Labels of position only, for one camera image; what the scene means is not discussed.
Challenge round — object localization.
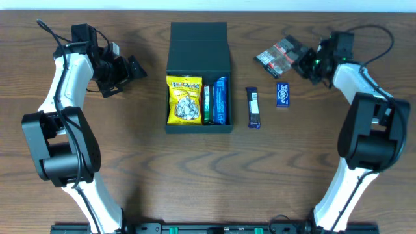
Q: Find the clear trail mix packet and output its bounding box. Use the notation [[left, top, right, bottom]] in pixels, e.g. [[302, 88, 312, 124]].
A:
[[253, 35, 309, 79]]

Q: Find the blue Eclipse gum pack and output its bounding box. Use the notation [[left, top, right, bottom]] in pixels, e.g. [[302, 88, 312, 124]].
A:
[[276, 83, 290, 107]]

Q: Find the yellow nut snack bag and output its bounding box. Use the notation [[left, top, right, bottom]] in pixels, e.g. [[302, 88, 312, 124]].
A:
[[166, 75, 203, 125]]

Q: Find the black gift box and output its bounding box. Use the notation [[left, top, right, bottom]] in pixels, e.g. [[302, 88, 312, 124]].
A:
[[165, 22, 233, 134]]

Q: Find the green snack bar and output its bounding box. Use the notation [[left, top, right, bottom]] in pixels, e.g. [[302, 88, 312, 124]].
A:
[[203, 85, 213, 125]]

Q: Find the dark blue chocolate bar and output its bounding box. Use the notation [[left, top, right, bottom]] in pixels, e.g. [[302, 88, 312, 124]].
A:
[[246, 86, 261, 129]]

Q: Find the blue snack bar wrapper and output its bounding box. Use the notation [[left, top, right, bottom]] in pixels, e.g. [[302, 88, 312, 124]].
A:
[[213, 77, 228, 125]]

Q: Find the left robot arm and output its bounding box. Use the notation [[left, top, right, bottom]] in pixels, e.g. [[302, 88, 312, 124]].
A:
[[21, 42, 146, 233]]

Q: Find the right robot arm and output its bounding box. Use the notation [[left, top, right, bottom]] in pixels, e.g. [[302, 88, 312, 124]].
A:
[[292, 49, 410, 233]]

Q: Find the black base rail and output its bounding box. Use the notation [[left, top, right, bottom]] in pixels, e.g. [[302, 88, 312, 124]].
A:
[[50, 221, 380, 234]]

